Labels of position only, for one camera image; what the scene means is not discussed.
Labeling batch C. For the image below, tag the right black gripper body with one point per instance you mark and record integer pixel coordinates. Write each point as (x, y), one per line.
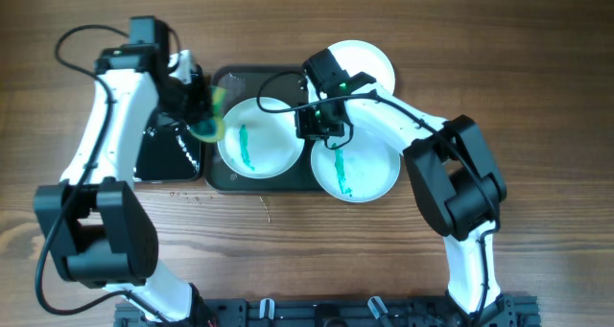
(316, 122)

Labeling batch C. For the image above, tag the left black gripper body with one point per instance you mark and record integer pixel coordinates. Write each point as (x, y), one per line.
(184, 102)

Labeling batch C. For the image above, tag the yellow green sponge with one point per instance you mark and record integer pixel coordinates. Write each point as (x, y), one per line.
(211, 129)

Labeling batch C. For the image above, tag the white plate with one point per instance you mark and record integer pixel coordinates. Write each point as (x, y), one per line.
(363, 170)
(369, 68)
(259, 140)

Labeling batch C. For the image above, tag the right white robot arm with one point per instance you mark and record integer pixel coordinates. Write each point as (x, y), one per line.
(456, 183)

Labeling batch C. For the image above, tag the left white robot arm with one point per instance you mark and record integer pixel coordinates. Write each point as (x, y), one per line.
(96, 231)

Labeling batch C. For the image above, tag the small black tray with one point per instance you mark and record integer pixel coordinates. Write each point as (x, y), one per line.
(168, 151)

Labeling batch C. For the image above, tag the white plate top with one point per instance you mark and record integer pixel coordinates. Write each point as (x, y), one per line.
(369, 68)

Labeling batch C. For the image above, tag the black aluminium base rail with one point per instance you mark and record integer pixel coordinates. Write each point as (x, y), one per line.
(428, 311)

